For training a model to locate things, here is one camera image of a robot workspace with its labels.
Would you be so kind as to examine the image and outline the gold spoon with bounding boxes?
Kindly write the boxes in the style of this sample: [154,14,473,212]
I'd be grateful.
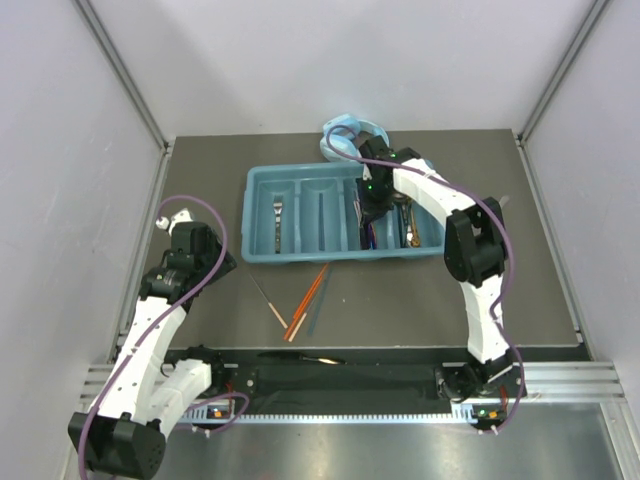
[406,204,421,248]

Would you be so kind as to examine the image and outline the orange chopstick long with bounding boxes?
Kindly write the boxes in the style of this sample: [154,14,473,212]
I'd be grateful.
[293,263,329,321]

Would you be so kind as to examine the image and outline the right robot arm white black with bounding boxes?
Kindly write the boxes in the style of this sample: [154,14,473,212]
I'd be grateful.
[357,136,514,402]

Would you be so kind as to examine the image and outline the dark blue utensil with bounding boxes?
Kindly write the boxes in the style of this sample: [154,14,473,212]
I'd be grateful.
[364,223,377,250]

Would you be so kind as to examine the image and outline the orange chopstick lower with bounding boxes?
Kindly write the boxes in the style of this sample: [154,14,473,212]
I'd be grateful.
[283,297,315,342]

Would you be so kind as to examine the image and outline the pink knife in tray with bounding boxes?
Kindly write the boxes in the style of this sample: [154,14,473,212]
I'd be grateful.
[353,198,363,228]

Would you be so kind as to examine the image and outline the light blue headphones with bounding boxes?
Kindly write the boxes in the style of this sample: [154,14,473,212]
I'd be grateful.
[319,113,390,162]

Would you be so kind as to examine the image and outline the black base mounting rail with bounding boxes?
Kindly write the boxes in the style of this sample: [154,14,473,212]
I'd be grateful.
[165,346,527,416]

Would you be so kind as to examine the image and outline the patterned fork in tray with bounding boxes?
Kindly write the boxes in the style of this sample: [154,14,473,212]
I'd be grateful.
[273,196,284,254]

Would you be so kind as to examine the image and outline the silver grey knife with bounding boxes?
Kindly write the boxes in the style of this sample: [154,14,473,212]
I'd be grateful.
[258,351,347,365]

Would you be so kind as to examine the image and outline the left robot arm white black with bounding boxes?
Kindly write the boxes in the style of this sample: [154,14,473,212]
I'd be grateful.
[68,209,236,479]

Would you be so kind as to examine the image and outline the blue plastic cutlery tray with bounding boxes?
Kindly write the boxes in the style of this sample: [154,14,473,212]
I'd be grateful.
[241,162,444,264]

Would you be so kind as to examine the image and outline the slotted cable duct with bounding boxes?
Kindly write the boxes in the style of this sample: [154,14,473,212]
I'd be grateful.
[184,402,506,426]

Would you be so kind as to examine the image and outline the dark chopstick in tray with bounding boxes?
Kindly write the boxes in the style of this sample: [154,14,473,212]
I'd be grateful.
[318,193,325,252]

